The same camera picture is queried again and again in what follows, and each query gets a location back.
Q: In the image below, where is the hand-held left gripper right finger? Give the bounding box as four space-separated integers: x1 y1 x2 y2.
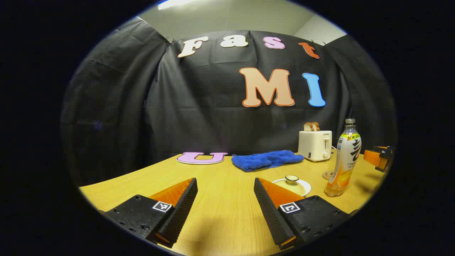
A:
253 177 352 250

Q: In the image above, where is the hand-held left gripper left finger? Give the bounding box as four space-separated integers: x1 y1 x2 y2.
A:
101 177 198 249

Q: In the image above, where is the clear water bottle white label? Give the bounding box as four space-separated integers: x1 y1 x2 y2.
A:
325 118 362 197

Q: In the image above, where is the white teacup lid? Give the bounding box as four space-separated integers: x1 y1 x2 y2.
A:
276 175 306 195

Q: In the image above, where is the white teacup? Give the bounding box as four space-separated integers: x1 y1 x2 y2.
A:
272 178 312 197

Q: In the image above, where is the purple paper cutout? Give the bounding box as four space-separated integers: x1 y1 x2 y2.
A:
176 152 228 165

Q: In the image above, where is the blue towel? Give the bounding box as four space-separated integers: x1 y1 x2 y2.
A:
231 150 305 172

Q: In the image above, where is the white toaster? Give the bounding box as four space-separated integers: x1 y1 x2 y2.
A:
298 130 333 162

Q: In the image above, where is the ceiling light panel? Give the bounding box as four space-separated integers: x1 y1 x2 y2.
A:
158 0 194 10

